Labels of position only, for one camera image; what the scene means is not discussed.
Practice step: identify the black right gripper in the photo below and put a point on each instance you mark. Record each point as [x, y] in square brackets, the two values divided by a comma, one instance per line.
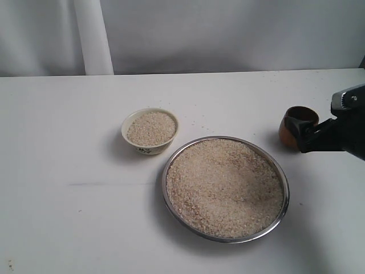
[345, 133]

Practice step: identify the brown wooden cup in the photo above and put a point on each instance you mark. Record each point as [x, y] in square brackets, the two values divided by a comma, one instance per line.
[288, 130]

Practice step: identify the round steel rice tray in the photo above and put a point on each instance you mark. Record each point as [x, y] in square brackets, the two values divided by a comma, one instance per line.
[225, 189]

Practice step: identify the cream ceramic rice bowl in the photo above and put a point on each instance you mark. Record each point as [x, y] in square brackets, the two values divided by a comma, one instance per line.
[150, 131]

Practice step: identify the white backdrop curtain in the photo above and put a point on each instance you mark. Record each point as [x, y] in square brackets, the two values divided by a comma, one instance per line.
[44, 38]

